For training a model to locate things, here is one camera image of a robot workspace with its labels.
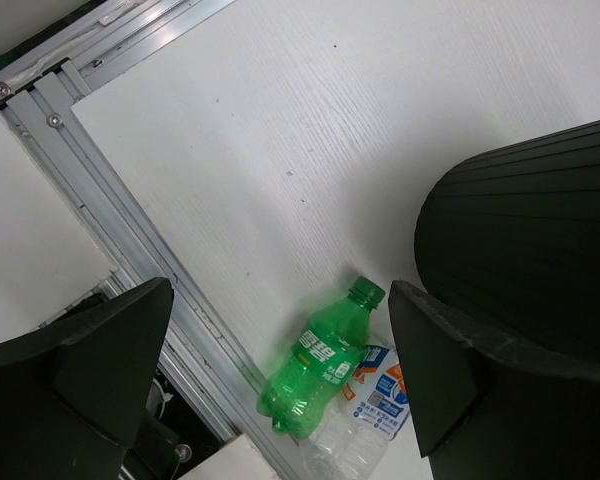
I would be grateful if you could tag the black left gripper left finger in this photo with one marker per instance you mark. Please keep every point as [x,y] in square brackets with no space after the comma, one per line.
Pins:
[73,394]

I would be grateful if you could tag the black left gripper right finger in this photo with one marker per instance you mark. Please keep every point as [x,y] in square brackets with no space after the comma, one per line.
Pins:
[489,403]

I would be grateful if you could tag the green soda bottle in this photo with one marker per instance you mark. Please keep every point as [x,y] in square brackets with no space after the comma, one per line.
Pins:
[322,359]

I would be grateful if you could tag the black ribbed plastic bin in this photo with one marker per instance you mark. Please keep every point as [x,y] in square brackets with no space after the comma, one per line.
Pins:
[513,235]

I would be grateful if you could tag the clear water bottle orange label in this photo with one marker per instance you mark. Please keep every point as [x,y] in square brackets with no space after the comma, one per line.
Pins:
[361,421]

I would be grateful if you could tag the aluminium table frame rail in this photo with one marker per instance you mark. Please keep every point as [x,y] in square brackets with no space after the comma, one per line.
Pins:
[44,77]

